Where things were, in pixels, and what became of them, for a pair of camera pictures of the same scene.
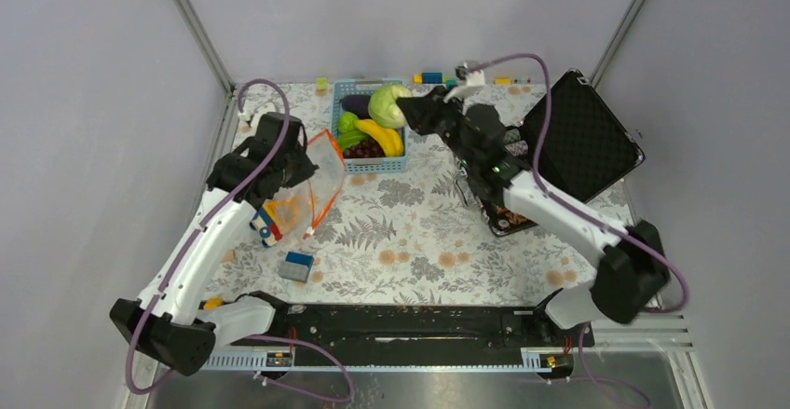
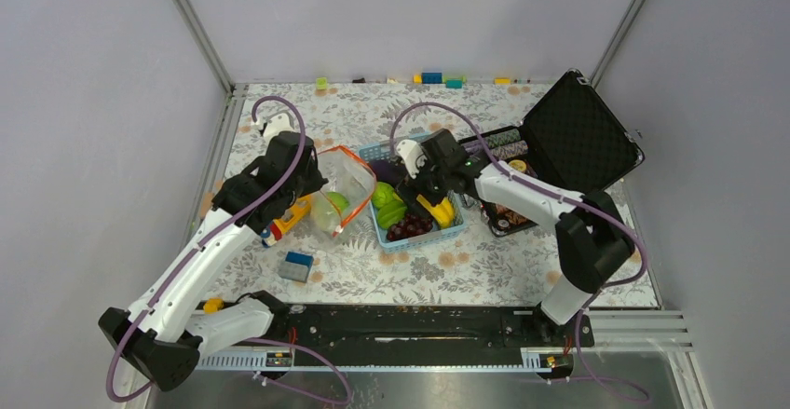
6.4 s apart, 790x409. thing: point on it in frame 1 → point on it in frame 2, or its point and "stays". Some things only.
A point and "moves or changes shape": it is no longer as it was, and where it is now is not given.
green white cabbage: (385, 108) → (341, 201)
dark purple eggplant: (357, 103) → (388, 171)
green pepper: (347, 122) → (384, 193)
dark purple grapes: (369, 148) → (412, 224)
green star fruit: (347, 139) → (389, 213)
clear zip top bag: (298, 209) moves or changes shape
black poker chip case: (583, 149) stays
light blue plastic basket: (364, 165) → (397, 245)
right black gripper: (421, 113) → (409, 188)
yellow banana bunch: (390, 140) → (442, 211)
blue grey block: (296, 266) stays
